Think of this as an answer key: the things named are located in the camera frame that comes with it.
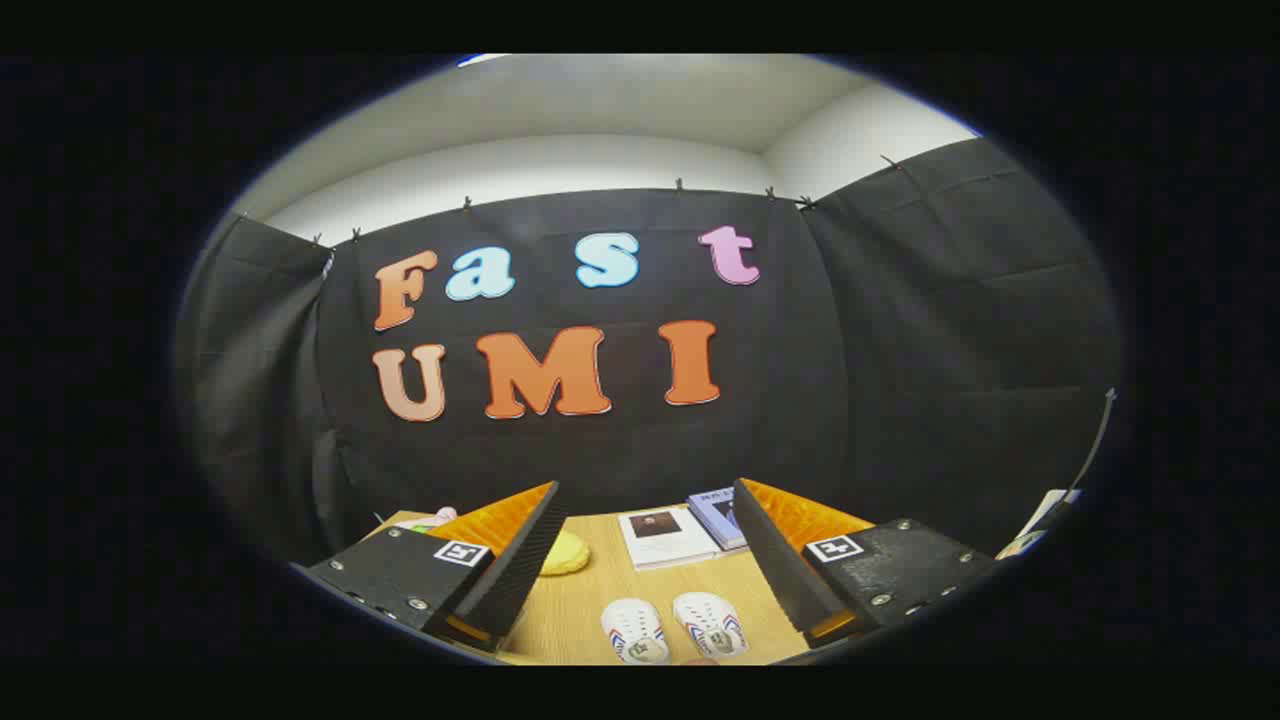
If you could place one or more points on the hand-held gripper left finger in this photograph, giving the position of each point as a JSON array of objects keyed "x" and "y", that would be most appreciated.
[{"x": 520, "y": 570}]

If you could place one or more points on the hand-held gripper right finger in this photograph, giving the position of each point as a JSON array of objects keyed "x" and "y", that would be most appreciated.
[{"x": 775, "y": 560}]

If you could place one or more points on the white striped sneaker shoe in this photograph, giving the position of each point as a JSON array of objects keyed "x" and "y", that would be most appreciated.
[
  {"x": 710, "y": 623},
  {"x": 635, "y": 630}
]

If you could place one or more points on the yellow round plush cushion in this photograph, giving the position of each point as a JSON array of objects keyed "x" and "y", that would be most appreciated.
[{"x": 565, "y": 555}]

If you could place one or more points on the blue book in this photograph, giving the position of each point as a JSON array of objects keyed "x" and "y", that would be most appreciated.
[{"x": 722, "y": 515}]

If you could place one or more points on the pink and green plush toy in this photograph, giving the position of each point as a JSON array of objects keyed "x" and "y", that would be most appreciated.
[{"x": 440, "y": 517}]

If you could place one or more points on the white book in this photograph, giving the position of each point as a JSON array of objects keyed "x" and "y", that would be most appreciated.
[{"x": 665, "y": 537}]

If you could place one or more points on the black backdrop cloth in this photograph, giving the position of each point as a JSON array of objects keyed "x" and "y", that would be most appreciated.
[{"x": 900, "y": 350}]

